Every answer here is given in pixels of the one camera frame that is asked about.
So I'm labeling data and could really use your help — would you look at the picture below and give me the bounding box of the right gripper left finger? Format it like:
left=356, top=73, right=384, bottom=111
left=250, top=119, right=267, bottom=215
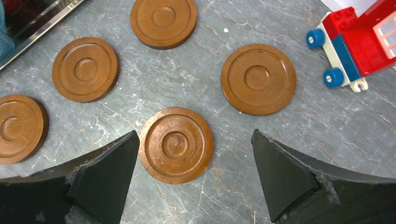
left=0, top=131, right=140, bottom=224

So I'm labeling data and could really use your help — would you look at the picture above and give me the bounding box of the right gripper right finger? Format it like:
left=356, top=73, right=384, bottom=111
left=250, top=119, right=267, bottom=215
left=251, top=129, right=396, bottom=224

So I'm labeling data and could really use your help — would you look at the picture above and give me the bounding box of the brown wooden coaster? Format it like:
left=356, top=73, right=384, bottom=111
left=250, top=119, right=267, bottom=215
left=0, top=94, right=49, bottom=164
left=220, top=44, right=297, bottom=116
left=139, top=107, right=214, bottom=184
left=130, top=0, right=198, bottom=49
left=52, top=37, right=120, bottom=103

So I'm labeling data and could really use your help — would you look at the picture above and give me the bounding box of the metal tray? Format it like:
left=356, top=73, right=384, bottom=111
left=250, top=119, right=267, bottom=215
left=0, top=0, right=84, bottom=70

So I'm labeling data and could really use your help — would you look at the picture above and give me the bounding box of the red toy truck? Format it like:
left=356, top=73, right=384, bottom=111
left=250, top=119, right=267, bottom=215
left=305, top=0, right=396, bottom=92

